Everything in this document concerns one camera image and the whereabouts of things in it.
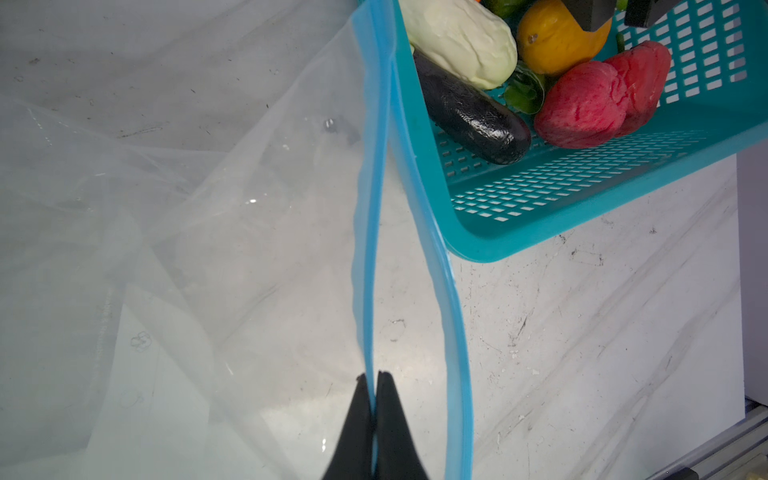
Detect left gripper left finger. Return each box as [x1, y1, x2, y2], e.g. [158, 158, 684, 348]
[322, 374, 375, 480]

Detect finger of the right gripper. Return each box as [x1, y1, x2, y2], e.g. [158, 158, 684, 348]
[563, 0, 617, 32]
[624, 0, 680, 28]

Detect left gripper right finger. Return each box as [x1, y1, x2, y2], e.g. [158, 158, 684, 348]
[375, 371, 428, 480]

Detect teal plastic basket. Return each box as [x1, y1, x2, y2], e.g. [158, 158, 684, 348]
[395, 1, 767, 263]

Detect clear zip top bag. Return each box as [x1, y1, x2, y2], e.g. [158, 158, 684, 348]
[1, 1, 473, 479]

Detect yellow toy mango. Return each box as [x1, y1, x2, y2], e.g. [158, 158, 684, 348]
[517, 0, 612, 76]

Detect red toy fruit right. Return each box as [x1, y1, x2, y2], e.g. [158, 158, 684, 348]
[605, 41, 671, 137]

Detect pink toy fruit left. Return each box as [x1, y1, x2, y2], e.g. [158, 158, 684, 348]
[534, 61, 629, 149]

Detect green toy vegetable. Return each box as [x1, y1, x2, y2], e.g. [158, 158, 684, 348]
[502, 61, 553, 116]

